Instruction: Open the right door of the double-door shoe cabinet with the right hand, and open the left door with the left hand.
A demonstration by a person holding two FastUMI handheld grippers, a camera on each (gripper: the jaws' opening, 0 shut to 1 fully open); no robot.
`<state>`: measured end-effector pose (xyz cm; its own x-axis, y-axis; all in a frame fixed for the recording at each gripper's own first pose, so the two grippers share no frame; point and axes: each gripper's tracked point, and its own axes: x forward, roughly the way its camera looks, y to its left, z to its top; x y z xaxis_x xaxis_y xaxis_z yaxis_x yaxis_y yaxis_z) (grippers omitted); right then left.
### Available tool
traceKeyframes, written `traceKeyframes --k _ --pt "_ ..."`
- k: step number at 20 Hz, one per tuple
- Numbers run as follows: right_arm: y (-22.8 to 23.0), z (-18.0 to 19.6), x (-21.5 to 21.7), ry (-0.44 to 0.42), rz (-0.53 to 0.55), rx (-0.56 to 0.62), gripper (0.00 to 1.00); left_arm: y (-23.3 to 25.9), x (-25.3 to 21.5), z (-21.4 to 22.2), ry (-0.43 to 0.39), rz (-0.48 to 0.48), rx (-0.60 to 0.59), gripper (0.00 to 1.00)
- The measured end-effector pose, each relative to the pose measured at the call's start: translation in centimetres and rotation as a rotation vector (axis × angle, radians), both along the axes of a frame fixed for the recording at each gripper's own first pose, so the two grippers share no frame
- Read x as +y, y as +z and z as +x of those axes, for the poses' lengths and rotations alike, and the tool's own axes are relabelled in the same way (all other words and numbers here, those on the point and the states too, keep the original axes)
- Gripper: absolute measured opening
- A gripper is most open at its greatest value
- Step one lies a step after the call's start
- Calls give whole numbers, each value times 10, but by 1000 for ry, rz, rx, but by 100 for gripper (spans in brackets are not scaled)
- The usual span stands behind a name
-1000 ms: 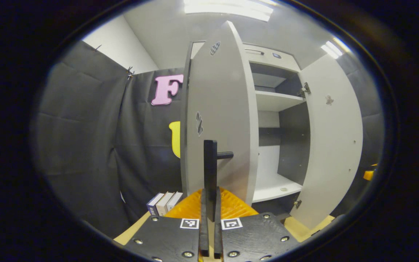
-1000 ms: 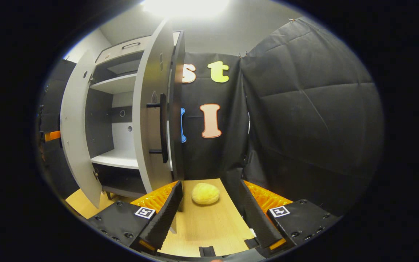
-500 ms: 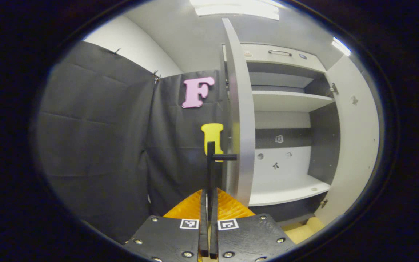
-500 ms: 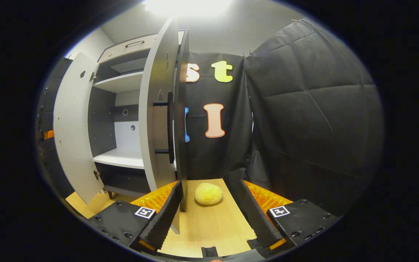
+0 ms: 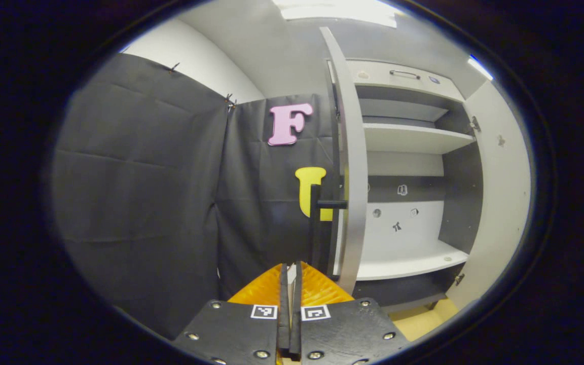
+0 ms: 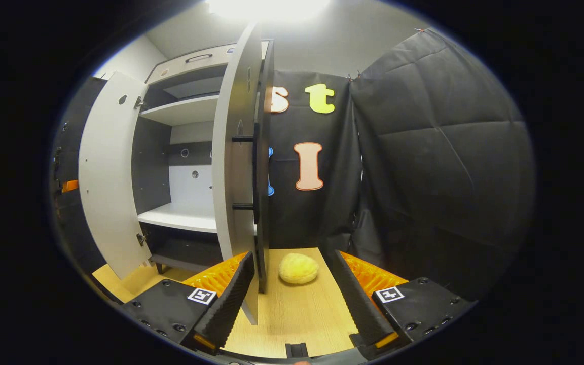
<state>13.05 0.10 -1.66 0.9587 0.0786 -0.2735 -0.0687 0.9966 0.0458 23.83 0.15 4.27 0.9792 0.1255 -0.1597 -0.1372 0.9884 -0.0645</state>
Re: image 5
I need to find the white cabinet shelf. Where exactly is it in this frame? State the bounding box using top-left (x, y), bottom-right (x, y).
top-left (362, 123), bottom-right (476, 155)
top-left (355, 240), bottom-right (470, 281)

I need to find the black backdrop cloth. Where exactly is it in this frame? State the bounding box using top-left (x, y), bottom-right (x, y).
top-left (51, 53), bottom-right (346, 340)

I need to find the grey double-door shoe cabinet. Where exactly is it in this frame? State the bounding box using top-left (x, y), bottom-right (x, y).
top-left (325, 58), bottom-right (483, 315)

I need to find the grey cabinet drawer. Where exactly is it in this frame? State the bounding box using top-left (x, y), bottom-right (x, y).
top-left (345, 60), bottom-right (466, 102)

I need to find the grey shoe cabinet door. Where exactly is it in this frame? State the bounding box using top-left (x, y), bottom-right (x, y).
top-left (310, 26), bottom-right (369, 296)
top-left (446, 80), bottom-right (532, 311)

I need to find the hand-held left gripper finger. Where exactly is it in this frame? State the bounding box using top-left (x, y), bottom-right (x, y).
top-left (173, 261), bottom-right (291, 365)
top-left (290, 261), bottom-right (409, 365)

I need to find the ceiling light panel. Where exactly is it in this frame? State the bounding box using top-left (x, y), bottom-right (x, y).
top-left (272, 0), bottom-right (399, 28)

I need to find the bright ceiling light strip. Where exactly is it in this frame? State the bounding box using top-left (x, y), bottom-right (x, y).
top-left (467, 55), bottom-right (494, 82)

